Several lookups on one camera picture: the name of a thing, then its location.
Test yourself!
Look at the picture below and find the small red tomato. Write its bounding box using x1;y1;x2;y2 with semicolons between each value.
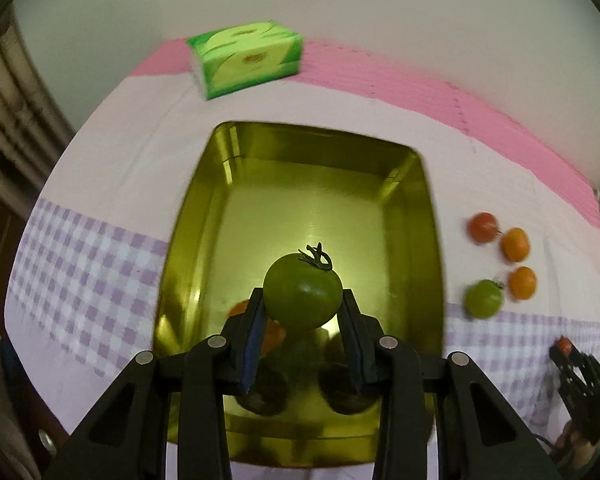
555;337;572;356

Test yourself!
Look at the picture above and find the green tomato on table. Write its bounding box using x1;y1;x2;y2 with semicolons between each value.
464;280;504;320

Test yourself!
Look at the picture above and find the green tomato with stem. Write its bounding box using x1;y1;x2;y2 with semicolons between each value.
263;243;343;332

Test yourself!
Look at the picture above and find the dark mangosteen right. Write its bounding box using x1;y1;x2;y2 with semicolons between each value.
317;363;380;415

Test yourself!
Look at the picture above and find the lower orange tangerine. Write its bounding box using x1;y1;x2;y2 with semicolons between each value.
507;266;538;301

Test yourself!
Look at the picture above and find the upper orange tangerine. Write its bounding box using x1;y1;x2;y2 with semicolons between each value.
500;228;531;263

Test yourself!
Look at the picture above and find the red tomato on table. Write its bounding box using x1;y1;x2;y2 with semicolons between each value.
466;211;501;244

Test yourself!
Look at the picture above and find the pink purple checked tablecloth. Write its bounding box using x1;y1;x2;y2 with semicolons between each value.
5;40;600;437

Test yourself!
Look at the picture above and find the gold metal tray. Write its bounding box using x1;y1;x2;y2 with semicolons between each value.
154;122;445;468

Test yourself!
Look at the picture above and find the green tissue pack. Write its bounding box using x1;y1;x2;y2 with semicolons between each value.
185;21;304;100

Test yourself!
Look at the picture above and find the dark mangosteen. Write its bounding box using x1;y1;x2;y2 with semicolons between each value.
235;360;289;417
317;363;380;415

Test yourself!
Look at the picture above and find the dark mangosteen left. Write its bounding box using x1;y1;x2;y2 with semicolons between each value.
235;360;289;417

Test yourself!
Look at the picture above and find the orange tangerine in tray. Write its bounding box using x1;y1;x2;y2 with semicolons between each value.
226;300;286;358

